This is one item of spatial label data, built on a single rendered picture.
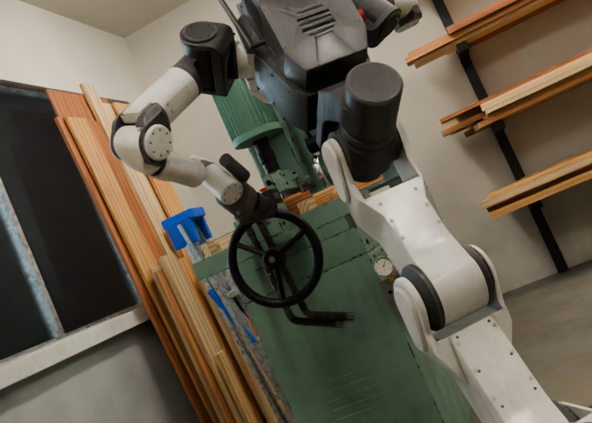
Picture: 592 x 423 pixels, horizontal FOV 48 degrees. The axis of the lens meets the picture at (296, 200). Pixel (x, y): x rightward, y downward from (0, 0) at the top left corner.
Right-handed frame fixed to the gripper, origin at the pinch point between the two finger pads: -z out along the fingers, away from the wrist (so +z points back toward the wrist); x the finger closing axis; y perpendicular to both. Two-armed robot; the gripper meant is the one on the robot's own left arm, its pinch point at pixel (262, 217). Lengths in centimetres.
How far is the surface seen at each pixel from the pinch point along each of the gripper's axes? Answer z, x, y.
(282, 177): -26.2, -6.8, 27.7
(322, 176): -39, 2, 32
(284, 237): -17.2, -2.3, 1.2
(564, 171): -207, 76, 98
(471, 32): -165, 48, 177
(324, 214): -24.7, 8.1, 9.5
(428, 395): -56, 25, -42
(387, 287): -35.5, 22.1, -13.8
